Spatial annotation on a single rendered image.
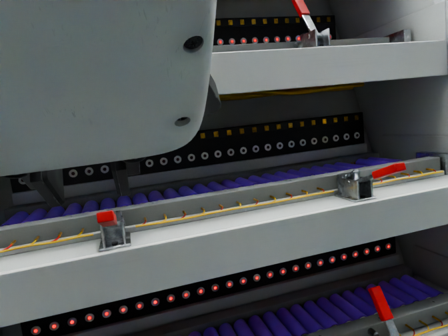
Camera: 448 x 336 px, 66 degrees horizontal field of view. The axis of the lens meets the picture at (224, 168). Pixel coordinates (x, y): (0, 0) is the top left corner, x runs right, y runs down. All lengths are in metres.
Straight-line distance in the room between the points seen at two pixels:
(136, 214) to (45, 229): 0.09
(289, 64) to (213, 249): 0.22
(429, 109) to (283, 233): 0.32
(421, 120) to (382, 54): 0.14
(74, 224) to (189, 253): 0.12
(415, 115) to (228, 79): 0.32
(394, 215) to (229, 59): 0.25
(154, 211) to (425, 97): 0.42
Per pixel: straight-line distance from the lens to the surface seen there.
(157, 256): 0.33
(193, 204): 0.38
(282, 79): 0.42
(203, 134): 0.52
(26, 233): 0.39
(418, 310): 0.52
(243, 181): 0.48
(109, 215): 0.27
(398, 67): 0.51
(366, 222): 0.41
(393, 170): 0.37
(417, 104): 0.60
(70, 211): 0.44
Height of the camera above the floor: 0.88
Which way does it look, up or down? 11 degrees up
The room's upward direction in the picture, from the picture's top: 11 degrees counter-clockwise
